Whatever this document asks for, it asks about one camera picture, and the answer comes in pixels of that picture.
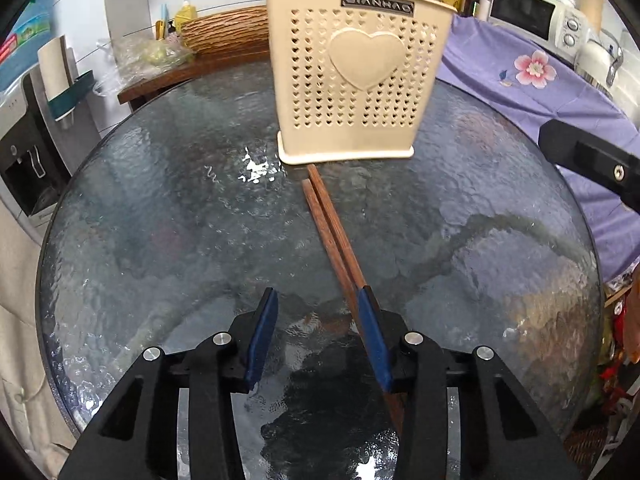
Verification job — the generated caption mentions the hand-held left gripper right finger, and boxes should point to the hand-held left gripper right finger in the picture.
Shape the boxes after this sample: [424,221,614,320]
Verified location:
[355,285,583,480]

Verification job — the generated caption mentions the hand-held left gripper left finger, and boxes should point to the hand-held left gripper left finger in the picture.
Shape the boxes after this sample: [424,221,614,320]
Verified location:
[59,287,280,480]

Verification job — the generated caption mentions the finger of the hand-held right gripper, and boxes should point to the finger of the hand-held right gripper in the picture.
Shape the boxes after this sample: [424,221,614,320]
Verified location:
[538,118,640,207]

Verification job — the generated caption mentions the cream perforated utensil holder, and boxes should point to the cream perforated utensil holder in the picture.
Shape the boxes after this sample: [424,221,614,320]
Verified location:
[262,0,456,166]

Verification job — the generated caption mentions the purple floral cloth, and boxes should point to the purple floral cloth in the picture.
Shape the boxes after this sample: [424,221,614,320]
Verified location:
[434,12,640,287]

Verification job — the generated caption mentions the white kettle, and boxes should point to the white kettle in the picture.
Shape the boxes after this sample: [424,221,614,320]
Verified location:
[574,37,614,82]

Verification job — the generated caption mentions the beige rolled mat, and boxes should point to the beige rolled mat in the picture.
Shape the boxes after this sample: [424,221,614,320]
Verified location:
[579,0,604,37]

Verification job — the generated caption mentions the white microwave oven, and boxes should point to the white microwave oven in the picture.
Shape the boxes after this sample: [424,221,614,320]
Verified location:
[487,0,584,48]

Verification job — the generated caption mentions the colourful snack packets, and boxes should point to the colourful snack packets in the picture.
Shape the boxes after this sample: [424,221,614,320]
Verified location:
[599,269,640,423]

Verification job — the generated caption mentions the beige cloth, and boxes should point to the beige cloth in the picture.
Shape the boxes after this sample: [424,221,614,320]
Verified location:
[0,200,77,467]

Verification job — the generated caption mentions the dark wooden counter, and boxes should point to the dark wooden counter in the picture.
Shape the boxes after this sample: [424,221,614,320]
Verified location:
[118,49,274,112]

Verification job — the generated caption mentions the white water dispenser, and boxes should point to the white water dispenser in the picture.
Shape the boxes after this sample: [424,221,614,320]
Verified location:
[0,67,102,228]

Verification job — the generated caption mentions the clear plastic bags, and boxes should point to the clear plastic bags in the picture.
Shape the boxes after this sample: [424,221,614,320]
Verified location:
[94,37,197,94]

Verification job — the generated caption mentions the teal cup holder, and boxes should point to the teal cup holder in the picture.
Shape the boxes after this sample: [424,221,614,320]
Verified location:
[47,69,99,124]

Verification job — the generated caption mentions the brown woven basin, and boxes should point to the brown woven basin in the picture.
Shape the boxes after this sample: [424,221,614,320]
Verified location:
[178,4,271,56]

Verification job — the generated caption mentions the white paper cup stack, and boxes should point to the white paper cup stack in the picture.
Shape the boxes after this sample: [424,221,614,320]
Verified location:
[37,35,77,104]

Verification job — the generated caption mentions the blue water jug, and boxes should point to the blue water jug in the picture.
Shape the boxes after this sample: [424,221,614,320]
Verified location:
[0,0,57,92]

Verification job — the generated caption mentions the white cord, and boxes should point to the white cord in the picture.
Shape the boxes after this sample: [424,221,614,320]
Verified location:
[14,374,47,403]

